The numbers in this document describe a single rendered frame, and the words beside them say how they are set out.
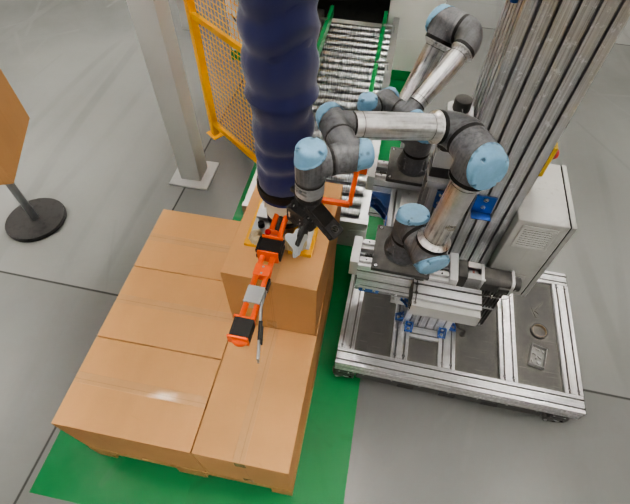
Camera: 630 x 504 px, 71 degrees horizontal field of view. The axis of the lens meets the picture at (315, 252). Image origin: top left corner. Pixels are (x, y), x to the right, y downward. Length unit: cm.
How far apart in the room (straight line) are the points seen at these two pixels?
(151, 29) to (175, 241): 119
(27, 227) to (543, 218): 317
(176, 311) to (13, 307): 134
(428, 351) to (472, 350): 24
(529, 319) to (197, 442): 188
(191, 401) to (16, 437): 114
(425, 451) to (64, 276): 243
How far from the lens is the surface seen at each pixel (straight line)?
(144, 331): 224
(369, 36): 414
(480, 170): 126
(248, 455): 195
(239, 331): 151
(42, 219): 366
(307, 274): 179
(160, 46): 293
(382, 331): 252
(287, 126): 148
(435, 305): 179
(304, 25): 130
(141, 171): 377
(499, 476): 266
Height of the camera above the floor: 244
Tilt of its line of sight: 54 degrees down
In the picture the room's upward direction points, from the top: 2 degrees clockwise
